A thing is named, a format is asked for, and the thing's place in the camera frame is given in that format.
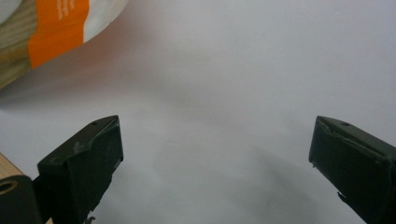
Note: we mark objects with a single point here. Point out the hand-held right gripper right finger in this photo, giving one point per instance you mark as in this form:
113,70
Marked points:
351,161

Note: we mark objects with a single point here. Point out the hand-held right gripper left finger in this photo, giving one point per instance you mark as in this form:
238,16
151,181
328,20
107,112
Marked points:
81,168

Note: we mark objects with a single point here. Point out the light wooden board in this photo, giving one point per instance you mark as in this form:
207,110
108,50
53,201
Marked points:
7,169

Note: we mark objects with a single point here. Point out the orange and white noodle packet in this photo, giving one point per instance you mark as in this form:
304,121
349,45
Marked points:
46,28

